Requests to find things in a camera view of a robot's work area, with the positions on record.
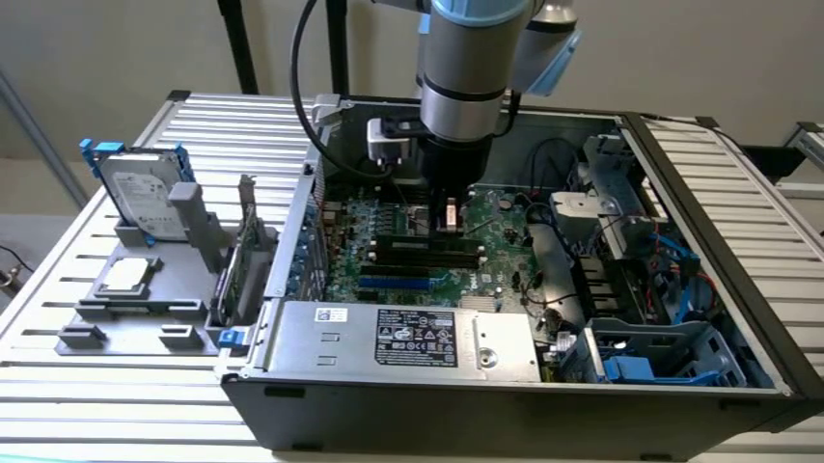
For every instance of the blue disk carrier frame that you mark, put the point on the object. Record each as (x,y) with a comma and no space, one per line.
(90,154)

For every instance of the short black expansion slot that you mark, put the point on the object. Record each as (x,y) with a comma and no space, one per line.
(384,295)

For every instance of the silver CPU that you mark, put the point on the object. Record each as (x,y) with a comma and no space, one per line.
(133,274)

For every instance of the silver hard disk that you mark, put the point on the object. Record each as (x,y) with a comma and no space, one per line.
(145,198)

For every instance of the black stand pole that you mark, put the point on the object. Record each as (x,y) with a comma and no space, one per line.
(239,48)
(337,48)

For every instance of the black open PC case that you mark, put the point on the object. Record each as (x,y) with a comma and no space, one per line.
(450,415)

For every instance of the blue plastic disk bay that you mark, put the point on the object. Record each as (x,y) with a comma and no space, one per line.
(670,337)

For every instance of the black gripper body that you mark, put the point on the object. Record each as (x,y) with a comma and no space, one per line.
(459,161)

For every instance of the black RAM slot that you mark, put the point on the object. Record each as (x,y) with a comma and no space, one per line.
(418,264)
(412,255)

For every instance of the CPU socket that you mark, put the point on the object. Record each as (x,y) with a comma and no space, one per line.
(412,214)

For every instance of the blue case latch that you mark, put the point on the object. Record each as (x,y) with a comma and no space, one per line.
(231,337)

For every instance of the silver chipset heat sink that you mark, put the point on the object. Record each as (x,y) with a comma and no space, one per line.
(480,304)

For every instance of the blue expansion slot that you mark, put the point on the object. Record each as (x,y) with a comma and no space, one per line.
(393,282)

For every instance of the metal slat side table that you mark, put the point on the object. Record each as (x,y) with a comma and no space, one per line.
(804,159)

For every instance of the metal disk bay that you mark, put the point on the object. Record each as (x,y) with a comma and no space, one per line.
(605,193)

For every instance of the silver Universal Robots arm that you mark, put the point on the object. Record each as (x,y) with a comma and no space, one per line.
(464,58)

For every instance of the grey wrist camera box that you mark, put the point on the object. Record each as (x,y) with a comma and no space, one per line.
(385,140)

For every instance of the green graphics card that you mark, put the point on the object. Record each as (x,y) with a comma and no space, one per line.
(247,251)

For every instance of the silver power supply unit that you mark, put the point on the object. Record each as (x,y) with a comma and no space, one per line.
(354,347)

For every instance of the green motherboard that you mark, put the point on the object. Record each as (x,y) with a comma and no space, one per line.
(480,272)

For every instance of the grey parts rack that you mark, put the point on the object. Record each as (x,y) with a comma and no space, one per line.
(142,333)

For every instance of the black box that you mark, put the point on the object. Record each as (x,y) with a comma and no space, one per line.
(770,159)

